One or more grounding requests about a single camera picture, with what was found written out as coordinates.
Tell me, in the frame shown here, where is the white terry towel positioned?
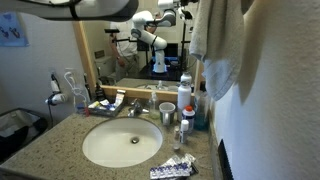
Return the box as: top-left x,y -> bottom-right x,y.
188,0 -> 247,102

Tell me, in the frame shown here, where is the clear soap dispenser bottle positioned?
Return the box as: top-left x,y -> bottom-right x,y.
148,90 -> 161,120

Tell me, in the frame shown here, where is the tall white bottle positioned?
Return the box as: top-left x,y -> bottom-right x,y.
176,79 -> 193,123

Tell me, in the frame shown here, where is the grey ceramic mug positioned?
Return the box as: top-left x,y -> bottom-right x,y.
158,102 -> 177,126

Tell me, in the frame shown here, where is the chrome faucet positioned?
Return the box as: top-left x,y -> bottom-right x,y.
127,98 -> 150,118

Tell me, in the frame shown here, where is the white can orange cap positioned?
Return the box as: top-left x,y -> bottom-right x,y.
181,105 -> 196,134

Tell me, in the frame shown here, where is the white toothpaste tube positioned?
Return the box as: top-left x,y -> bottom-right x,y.
113,89 -> 127,108

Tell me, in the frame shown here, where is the blue mouthwash bottle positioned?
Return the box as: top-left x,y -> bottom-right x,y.
193,81 -> 211,132

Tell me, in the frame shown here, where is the small white bottle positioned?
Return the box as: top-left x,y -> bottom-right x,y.
179,119 -> 190,145

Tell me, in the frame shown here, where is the small clear bottle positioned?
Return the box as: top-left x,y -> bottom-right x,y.
172,125 -> 182,151

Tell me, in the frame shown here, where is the dark glass bottle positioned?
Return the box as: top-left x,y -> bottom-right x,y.
94,83 -> 108,103

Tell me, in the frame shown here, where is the toiletries tray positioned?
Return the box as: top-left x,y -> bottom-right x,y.
75,98 -> 128,118

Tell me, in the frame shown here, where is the white oval sink basin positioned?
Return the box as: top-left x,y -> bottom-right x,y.
82,116 -> 164,169

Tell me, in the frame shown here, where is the small red tube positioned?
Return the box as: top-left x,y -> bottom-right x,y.
83,99 -> 91,118

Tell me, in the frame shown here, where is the white hair dryer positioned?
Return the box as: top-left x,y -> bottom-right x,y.
44,73 -> 68,107

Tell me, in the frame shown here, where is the wood framed wall mirror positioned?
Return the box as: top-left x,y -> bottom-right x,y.
71,0 -> 206,103

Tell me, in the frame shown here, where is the white charger cable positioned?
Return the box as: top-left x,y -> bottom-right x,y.
63,68 -> 91,108

